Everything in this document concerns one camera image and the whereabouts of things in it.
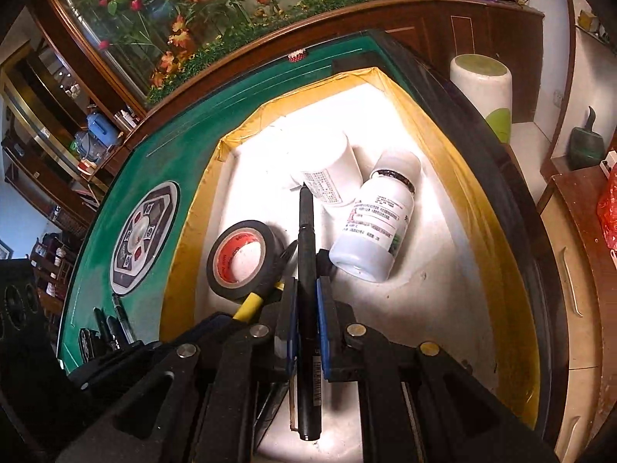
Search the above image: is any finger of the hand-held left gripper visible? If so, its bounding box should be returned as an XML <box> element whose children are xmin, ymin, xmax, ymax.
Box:
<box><xmin>62</xmin><ymin>314</ymin><xmax>243</xmax><ymax>390</ymax></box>

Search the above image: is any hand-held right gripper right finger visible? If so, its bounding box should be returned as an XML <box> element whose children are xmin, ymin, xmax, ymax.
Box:
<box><xmin>313</xmin><ymin>275</ymin><xmax>560</xmax><ymax>463</ymax></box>

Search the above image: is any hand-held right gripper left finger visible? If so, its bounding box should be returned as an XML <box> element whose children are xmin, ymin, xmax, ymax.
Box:
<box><xmin>55</xmin><ymin>275</ymin><xmax>302</xmax><ymax>463</ymax></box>

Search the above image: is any black tape roll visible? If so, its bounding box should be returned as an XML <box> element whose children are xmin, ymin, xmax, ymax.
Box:
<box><xmin>206</xmin><ymin>219</ymin><xmax>290</xmax><ymax>306</ymax></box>

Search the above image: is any yellow pen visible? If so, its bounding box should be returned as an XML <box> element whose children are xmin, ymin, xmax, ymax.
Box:
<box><xmin>231</xmin><ymin>240</ymin><xmax>300</xmax><ymax>323</ymax></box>

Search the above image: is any black pen with label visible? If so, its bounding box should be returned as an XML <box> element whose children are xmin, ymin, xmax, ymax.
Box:
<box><xmin>289</xmin><ymin>187</ymin><xmax>325</xmax><ymax>442</ymax></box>

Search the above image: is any black printed art marker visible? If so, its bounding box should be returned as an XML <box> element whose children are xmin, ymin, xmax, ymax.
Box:
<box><xmin>111</xmin><ymin>293</ymin><xmax>138</xmax><ymax>347</ymax></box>

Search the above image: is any white labelled medicine bottle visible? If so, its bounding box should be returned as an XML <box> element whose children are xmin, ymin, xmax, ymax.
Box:
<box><xmin>328</xmin><ymin>149</ymin><xmax>422</xmax><ymax>283</ymax></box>

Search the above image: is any plain black marker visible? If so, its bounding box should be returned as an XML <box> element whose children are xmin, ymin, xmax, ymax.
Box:
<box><xmin>93</xmin><ymin>306</ymin><xmax>119</xmax><ymax>353</ymax></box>

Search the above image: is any yellow lined tray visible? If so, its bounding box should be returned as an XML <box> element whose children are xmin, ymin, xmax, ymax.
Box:
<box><xmin>159</xmin><ymin>65</ymin><xmax>543</xmax><ymax>430</ymax></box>

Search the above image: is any white plastic jar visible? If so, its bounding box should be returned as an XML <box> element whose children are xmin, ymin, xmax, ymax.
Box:
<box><xmin>289</xmin><ymin>130</ymin><xmax>363</xmax><ymax>208</ymax></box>

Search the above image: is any round table centre emblem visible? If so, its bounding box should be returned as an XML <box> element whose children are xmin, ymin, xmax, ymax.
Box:
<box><xmin>110</xmin><ymin>181</ymin><xmax>180</xmax><ymax>295</ymax></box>

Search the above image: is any black speaker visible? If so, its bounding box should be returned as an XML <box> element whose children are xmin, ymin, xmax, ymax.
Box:
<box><xmin>0</xmin><ymin>258</ymin><xmax>63</xmax><ymax>362</ymax></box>

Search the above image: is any wooden cabinet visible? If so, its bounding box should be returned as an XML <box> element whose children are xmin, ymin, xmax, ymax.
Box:
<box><xmin>535</xmin><ymin>169</ymin><xmax>617</xmax><ymax>463</ymax></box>

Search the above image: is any white stool green top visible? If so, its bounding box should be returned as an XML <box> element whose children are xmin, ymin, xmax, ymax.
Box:
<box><xmin>449</xmin><ymin>53</ymin><xmax>512</xmax><ymax>144</ymax></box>

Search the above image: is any glass display with artificial plants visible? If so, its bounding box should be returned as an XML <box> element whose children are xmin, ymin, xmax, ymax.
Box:
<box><xmin>46</xmin><ymin>0</ymin><xmax>435</xmax><ymax>107</ymax></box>

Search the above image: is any red plastic bag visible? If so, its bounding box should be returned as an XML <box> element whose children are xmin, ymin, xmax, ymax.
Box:
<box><xmin>597</xmin><ymin>161</ymin><xmax>617</xmax><ymax>252</ymax></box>

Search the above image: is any green ceramic vase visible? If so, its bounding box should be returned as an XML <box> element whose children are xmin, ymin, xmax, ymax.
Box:
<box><xmin>570</xmin><ymin>106</ymin><xmax>605</xmax><ymax>171</ymax></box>

